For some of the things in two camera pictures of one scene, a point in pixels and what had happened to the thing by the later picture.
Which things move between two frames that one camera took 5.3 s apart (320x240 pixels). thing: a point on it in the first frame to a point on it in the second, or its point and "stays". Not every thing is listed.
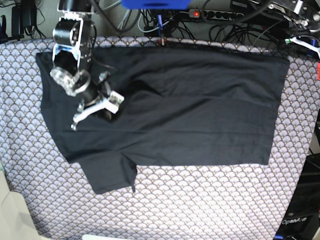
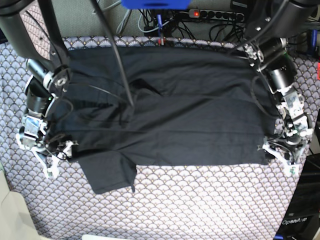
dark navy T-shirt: [181, 107] stays
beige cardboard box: [16, 222] stays
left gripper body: [91, 103] to [48, 158]
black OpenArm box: [302, 220] stays
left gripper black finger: [106, 115] to [70, 159]
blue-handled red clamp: [161, 40] stays
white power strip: [210, 14] stays
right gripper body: [295, 40] to [291, 153]
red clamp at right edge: [318, 71] stays
